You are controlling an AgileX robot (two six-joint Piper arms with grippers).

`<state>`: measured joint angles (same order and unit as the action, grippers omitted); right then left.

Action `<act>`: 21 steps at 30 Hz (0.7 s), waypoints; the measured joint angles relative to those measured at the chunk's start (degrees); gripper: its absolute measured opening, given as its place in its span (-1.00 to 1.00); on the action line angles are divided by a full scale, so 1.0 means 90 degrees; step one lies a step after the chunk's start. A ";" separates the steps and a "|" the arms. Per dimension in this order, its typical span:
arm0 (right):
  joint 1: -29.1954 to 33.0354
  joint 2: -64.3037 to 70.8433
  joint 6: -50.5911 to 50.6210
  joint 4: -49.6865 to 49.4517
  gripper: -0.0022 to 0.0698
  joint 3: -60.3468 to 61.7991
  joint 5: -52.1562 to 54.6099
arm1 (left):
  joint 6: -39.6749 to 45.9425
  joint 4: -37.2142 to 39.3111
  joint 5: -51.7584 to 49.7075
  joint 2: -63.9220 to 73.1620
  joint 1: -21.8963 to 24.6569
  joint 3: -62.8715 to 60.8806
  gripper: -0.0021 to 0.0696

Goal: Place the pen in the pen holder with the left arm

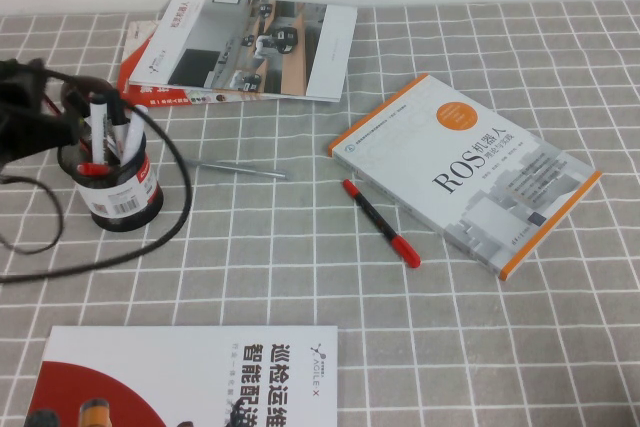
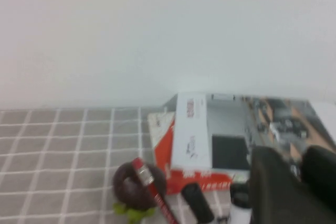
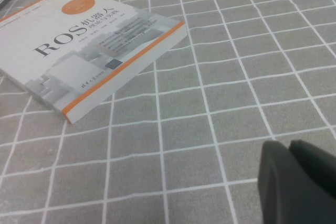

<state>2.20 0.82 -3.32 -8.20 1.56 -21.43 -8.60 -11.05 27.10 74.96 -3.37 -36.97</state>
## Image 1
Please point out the grey gel pen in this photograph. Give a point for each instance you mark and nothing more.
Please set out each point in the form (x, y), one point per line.
(250, 170)

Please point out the white red AgileX brochure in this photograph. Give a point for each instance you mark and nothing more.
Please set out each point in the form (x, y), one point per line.
(200, 372)

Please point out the black mesh pen holder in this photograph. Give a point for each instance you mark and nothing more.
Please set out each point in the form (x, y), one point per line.
(125, 197)

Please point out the white marker with black cap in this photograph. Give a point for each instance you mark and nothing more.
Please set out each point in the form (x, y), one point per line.
(98, 132)

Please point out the white orange ROS book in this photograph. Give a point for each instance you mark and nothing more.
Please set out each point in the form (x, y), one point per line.
(475, 187)

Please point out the red and white book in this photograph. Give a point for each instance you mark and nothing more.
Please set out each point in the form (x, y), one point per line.
(135, 54)

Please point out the red pencil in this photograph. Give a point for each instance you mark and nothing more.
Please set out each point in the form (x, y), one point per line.
(50, 103)

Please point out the red ballpoint pen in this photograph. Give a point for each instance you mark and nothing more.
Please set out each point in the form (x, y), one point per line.
(92, 168)

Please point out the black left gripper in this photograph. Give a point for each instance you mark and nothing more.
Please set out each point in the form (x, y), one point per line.
(30, 134)

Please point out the red marker pen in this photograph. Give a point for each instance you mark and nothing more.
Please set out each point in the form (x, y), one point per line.
(382, 224)

